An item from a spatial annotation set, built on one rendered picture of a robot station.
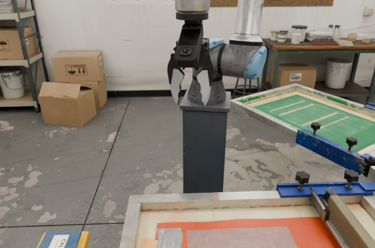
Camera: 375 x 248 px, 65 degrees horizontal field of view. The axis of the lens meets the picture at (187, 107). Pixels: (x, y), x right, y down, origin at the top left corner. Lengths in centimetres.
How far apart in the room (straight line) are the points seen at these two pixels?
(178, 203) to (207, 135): 30
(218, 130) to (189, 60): 60
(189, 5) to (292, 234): 69
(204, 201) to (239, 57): 48
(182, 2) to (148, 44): 375
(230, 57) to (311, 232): 59
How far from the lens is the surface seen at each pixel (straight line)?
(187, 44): 61
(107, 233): 232
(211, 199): 98
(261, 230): 96
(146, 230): 94
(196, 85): 111
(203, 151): 119
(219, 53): 105
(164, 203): 98
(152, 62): 443
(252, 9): 104
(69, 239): 95
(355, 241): 90
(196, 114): 111
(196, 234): 92
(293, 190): 105
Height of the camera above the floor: 162
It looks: 23 degrees down
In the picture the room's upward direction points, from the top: straight up
